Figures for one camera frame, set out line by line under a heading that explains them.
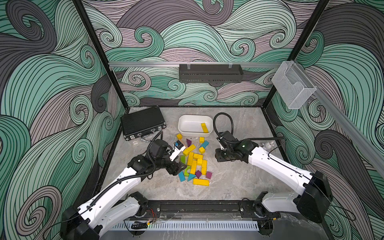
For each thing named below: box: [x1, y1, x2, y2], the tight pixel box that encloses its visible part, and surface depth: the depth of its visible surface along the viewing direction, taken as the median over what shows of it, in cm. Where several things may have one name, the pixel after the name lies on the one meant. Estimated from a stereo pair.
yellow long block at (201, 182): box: [193, 178, 210, 187], surface depth 84 cm
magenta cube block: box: [205, 171, 213, 180], surface depth 85 cm
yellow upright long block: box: [187, 152, 194, 166], surface depth 92 cm
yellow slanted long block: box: [183, 144, 197, 157], surface depth 96 cm
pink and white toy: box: [262, 141, 275, 149], surface depth 91 cm
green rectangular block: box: [180, 155, 187, 165], surface depth 94 cm
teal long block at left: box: [178, 171, 186, 182], surface depth 85 cm
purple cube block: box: [195, 170, 202, 179], surface depth 85 cm
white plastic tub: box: [178, 114, 214, 138], surface depth 108 cm
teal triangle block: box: [188, 173, 197, 182], surface depth 85 cm
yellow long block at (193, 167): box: [190, 160, 198, 175], surface depth 89 cm
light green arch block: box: [184, 165, 191, 176], surface depth 85 cm
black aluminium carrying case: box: [121, 105, 167, 141], surface depth 104 cm
